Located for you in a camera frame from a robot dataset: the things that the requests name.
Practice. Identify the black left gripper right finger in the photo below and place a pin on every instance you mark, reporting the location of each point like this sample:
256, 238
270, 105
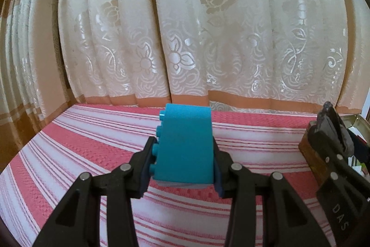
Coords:
286, 219

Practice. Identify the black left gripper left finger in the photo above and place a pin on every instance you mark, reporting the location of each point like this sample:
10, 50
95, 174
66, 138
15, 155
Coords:
75, 221

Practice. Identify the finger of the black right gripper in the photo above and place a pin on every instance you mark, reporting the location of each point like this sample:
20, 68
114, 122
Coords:
339, 184
358, 128

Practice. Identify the blue toy brick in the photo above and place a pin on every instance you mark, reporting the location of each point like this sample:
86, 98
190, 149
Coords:
184, 148

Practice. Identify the black white small object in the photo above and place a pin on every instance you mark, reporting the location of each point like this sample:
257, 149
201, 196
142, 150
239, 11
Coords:
330, 123

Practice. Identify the gold metal tin tray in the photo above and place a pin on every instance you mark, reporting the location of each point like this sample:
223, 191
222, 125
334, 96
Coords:
328, 144

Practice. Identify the cream floral curtain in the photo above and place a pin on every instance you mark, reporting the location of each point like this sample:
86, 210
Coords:
230, 55

